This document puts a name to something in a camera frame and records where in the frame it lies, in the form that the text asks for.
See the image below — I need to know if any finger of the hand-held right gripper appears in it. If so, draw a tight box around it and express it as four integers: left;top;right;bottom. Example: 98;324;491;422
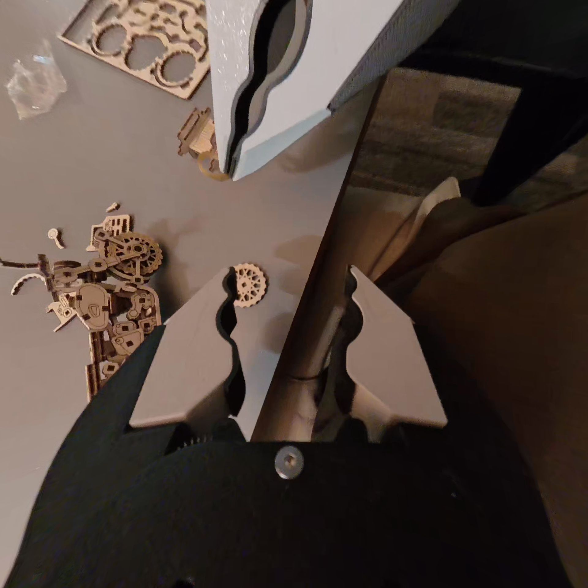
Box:
229;0;460;181
206;0;276;174

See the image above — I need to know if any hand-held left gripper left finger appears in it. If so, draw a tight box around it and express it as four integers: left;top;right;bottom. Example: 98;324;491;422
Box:
129;266;247;430

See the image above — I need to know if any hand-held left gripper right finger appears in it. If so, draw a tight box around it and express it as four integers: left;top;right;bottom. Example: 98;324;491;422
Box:
328;265;449;443

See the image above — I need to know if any spoked wooden gear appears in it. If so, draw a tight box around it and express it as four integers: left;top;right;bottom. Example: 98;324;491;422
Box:
233;263;267;307

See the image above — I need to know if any thin wooden ring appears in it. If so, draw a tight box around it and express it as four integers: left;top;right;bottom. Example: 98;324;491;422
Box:
198;154;230;181

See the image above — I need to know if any ribbed wooden part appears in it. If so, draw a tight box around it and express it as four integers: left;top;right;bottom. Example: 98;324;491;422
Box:
178;108;217;154

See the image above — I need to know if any wooden motorcycle model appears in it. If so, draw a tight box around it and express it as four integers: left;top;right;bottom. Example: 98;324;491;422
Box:
39;230;164;402

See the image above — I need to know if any empty wooden parts sheet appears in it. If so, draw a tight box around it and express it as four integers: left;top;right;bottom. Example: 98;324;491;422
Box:
59;0;212;100

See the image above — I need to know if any toothed wooden arc part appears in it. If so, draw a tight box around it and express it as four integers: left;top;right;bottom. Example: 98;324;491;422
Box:
11;273;47;296

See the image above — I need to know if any small clear plastic bag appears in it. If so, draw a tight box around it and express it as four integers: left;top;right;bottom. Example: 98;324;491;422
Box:
6;41;67;119

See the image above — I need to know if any wooden frame part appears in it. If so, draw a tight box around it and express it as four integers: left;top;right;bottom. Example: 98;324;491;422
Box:
86;213;132;252

